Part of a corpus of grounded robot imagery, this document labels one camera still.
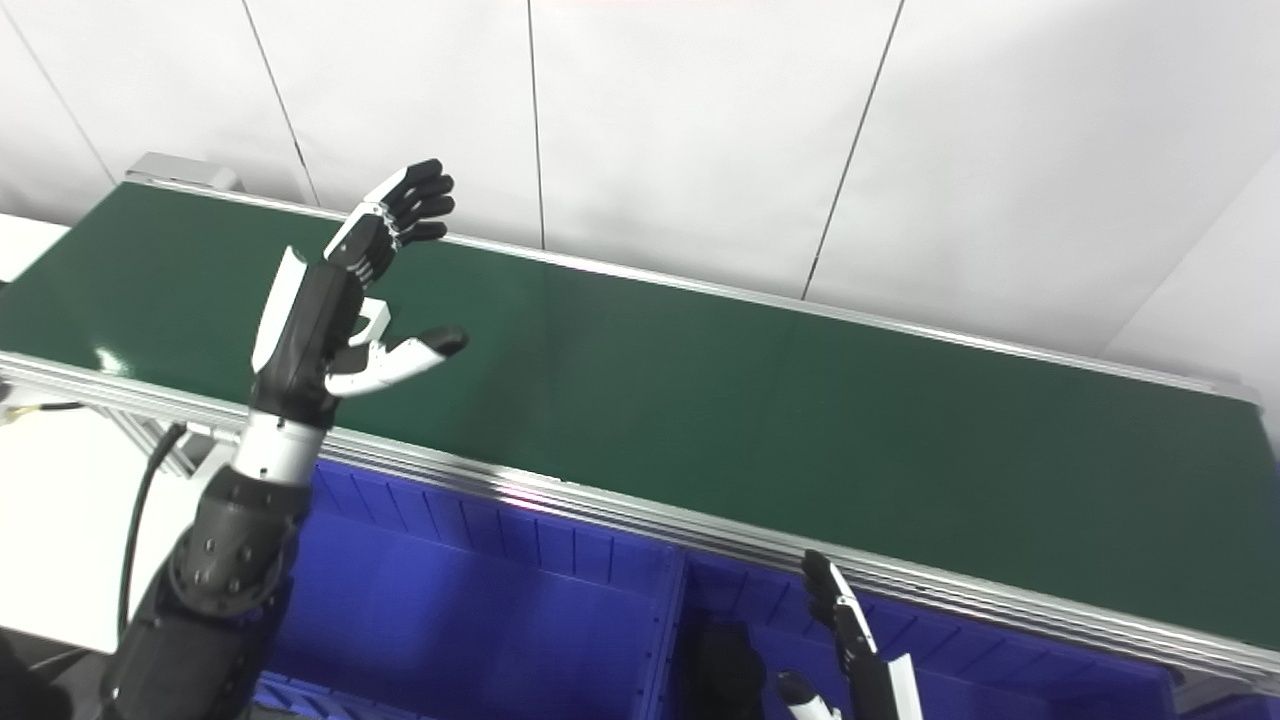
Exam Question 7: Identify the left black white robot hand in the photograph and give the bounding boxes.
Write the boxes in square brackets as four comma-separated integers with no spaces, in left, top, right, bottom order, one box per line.
[235,158,469,488]

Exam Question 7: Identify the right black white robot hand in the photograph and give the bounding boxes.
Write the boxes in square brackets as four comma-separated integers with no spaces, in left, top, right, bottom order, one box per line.
[778,548,926,720]

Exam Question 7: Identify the blue plastic bin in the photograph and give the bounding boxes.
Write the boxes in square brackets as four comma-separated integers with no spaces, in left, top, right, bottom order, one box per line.
[250,460,686,720]
[660,550,1181,720]

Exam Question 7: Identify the black part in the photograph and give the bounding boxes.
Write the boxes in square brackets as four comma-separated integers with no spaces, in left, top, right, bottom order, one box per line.
[690,620,766,720]

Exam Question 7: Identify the aluminium conveyor leg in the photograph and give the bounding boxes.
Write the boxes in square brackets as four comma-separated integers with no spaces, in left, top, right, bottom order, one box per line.
[100,410,241,481]

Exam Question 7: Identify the grey conveyor end box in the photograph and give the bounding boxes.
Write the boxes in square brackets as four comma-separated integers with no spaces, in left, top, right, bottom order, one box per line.
[125,152,241,193]

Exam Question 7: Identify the green conveyor belt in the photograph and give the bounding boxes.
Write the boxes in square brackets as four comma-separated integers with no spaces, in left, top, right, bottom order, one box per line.
[0,175,1280,691]
[0,183,1280,651]

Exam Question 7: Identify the black cable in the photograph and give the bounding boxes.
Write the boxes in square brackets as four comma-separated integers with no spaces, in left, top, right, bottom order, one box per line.
[118,422,189,641]

